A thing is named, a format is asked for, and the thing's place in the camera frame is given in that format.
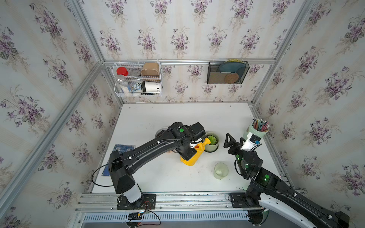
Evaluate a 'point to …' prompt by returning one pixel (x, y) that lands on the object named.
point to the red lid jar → (122, 71)
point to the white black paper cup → (150, 86)
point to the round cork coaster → (231, 78)
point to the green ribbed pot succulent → (214, 138)
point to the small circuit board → (135, 216)
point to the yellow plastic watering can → (199, 148)
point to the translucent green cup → (220, 170)
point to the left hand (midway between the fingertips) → (189, 157)
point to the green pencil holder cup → (250, 129)
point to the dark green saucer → (213, 151)
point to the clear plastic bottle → (121, 82)
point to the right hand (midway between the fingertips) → (234, 136)
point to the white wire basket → (137, 79)
